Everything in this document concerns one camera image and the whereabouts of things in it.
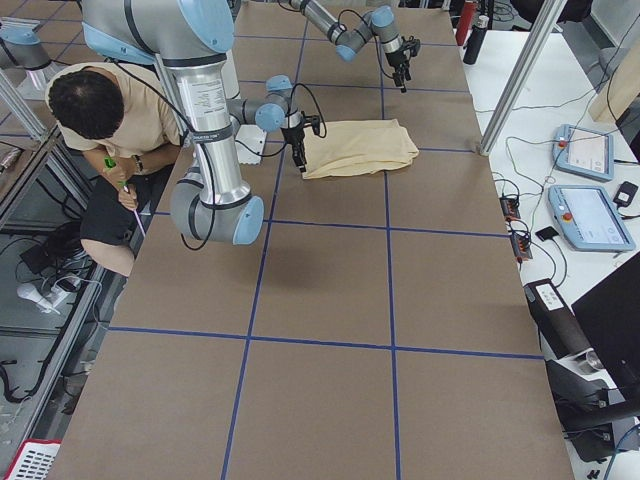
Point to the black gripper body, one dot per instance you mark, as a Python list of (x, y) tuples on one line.
[(293, 136), (396, 58)]

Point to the cream long-sleeve printed shirt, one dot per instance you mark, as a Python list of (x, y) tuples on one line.
[(353, 148)]

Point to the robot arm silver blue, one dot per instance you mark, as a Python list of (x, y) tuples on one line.
[(351, 31), (191, 39)]

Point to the black water bottle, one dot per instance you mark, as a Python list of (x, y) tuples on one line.
[(475, 40)]

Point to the red cylinder bottle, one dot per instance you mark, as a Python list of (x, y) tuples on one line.
[(466, 17)]

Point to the orange terminal block far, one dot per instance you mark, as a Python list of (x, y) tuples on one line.
[(510, 208)]

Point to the orange terminal block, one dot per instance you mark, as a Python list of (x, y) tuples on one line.
[(510, 208), (521, 246)]

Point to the seated person in beige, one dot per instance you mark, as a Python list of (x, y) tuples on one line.
[(114, 116)]

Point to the blue teach pendant far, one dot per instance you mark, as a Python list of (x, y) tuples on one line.
[(583, 152)]

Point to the blue teach pendant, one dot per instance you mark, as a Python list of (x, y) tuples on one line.
[(588, 219), (583, 152)]

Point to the orange terminal block near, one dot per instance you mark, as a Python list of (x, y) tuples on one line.
[(521, 246)]

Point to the blue teach pendant near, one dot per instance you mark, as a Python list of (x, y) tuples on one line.
[(588, 219)]

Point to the black power adapter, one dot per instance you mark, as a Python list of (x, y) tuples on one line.
[(625, 194)]

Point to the black box with white label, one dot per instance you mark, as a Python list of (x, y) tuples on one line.
[(555, 319)]

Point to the black monitor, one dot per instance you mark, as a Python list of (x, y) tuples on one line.
[(608, 315)]

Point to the red white plastic basket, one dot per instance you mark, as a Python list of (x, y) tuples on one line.
[(34, 460)]

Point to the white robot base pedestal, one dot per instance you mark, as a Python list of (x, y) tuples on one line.
[(250, 142)]

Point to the aluminium frame post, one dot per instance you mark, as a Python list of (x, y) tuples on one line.
[(542, 27)]

